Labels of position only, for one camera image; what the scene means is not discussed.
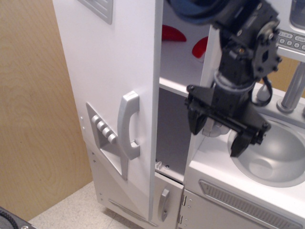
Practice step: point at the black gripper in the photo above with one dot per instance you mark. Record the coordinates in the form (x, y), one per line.
(234, 110)

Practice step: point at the silver fridge door handle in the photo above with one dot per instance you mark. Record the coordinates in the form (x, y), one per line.
(128, 107)

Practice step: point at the white toy fridge door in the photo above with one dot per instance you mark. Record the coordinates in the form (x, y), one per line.
(112, 48)

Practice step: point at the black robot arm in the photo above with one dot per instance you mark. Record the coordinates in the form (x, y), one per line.
(248, 32)

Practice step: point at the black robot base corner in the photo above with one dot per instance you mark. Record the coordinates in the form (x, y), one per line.
(11, 221)

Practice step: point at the grey toy telephone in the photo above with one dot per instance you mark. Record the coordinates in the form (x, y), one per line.
(213, 128)

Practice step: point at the white toy kitchen cabinet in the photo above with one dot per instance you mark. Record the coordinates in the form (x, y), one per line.
(202, 163)

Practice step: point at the grey toy faucet knob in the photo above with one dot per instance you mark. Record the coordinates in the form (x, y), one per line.
(263, 93)

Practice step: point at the silver toy sink bowl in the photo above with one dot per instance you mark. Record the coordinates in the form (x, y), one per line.
(279, 161)

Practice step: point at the silver toy faucet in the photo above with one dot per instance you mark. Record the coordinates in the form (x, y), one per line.
(294, 92)

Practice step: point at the white oven door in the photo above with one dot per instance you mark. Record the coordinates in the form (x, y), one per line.
(223, 210)

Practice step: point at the white lower freezer door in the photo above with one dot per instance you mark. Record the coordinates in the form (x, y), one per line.
(137, 198)

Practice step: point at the red toy food right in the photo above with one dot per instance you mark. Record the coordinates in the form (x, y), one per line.
(200, 47)

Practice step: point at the red toy food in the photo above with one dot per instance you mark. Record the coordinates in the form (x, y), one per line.
(200, 47)
(170, 33)

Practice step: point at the red toy food left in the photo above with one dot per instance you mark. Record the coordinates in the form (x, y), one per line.
(170, 33)

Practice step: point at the silver ice dispenser panel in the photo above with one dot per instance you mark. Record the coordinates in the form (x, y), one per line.
(106, 141)

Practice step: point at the toy microwave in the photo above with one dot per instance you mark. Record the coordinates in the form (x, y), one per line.
(291, 38)

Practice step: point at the silver lower door handle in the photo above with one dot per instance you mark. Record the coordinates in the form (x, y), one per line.
(162, 212)

